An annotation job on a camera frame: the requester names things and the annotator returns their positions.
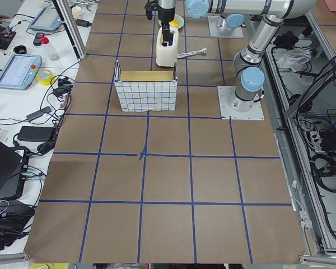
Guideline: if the light green plate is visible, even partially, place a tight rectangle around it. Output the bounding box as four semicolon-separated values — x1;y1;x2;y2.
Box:
174;14;184;29

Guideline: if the blue teach pendant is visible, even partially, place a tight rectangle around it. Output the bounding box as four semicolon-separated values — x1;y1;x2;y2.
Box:
0;54;42;90
28;7;62;33

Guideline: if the near blue teach pendant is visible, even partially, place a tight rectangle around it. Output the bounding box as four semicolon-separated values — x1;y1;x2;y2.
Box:
0;54;42;90

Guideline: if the clear bottle red cap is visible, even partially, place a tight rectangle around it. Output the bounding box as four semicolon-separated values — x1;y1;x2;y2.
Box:
40;35;60;61

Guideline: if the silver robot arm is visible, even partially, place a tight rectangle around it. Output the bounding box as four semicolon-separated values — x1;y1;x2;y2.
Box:
186;0;316;101
157;3;244;48

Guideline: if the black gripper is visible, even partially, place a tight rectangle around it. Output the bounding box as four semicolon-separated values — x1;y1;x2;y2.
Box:
157;7;175;45

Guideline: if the wire basket with checked cloth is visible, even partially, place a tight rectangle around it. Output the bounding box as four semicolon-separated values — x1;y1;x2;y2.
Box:
114;61;178;112

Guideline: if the yellow tape roll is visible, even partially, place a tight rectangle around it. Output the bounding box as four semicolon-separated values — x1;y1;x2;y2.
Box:
35;69;55;86

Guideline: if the white paper cup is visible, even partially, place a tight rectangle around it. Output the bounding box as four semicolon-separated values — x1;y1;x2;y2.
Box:
71;6;82;19

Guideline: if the black power adapter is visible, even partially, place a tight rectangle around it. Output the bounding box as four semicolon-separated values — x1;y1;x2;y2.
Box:
17;126;55;142

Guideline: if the yellow bread wedge on plate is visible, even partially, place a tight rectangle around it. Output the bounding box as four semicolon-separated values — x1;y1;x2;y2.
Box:
169;19;179;27

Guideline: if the white two-slot toaster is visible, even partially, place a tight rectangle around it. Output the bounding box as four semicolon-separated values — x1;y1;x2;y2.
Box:
156;26;179;68

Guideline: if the far blue teach pendant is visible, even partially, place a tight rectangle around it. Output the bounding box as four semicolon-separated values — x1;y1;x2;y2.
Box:
28;7;62;33

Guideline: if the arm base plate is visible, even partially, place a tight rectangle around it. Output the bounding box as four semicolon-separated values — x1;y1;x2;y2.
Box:
208;13;244;39
217;86;264;120

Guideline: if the aluminium frame post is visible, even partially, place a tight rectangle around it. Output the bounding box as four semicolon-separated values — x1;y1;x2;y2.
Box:
53;0;86;61

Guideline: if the black laptop computer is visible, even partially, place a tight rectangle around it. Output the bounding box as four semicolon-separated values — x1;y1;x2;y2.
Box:
0;141;29;201

